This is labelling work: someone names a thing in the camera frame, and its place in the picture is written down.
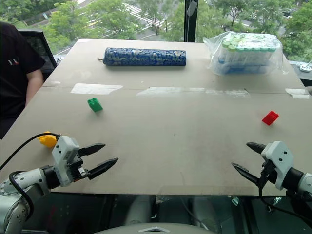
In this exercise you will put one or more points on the red toy brick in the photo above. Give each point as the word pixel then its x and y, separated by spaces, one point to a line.
pixel 270 118

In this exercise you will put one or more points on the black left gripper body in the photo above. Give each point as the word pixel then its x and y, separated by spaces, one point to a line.
pixel 78 167

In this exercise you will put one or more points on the plastic bag of bottles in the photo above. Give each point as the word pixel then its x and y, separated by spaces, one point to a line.
pixel 243 53

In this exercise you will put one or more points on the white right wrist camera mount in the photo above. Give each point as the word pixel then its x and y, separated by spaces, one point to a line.
pixel 280 161

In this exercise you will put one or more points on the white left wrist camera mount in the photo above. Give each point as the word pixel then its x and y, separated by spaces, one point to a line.
pixel 63 156

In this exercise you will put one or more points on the white desk lamp base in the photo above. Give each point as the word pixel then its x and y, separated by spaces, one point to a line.
pixel 306 67

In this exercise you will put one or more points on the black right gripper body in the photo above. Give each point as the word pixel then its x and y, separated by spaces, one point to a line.
pixel 267 169

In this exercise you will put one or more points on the grey robot torso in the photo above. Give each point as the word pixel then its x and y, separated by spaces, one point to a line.
pixel 156 228

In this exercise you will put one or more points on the person in black shirt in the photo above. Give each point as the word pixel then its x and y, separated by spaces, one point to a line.
pixel 14 78

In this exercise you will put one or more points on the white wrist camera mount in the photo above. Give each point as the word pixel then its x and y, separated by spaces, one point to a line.
pixel 280 161
pixel 63 156

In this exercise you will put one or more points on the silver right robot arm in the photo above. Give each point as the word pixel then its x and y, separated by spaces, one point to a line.
pixel 299 181

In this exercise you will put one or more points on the black mesh office chair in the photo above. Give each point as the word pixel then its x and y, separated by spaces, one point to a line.
pixel 40 51

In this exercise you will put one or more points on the yellow toy object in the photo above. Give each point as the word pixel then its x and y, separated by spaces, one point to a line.
pixel 47 139

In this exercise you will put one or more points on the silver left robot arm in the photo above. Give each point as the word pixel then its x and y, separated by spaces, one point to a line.
pixel 14 192

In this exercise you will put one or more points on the green toy brick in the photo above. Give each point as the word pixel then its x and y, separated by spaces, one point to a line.
pixel 95 104

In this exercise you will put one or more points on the black window frame post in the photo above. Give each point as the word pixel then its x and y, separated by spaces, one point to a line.
pixel 190 20

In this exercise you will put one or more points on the blue patterned foam roller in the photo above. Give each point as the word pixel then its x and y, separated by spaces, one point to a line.
pixel 145 56

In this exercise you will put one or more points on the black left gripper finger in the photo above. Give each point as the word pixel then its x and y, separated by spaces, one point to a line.
pixel 92 148
pixel 103 167

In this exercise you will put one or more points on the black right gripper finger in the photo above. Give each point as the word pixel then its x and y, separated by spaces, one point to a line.
pixel 245 173
pixel 256 147

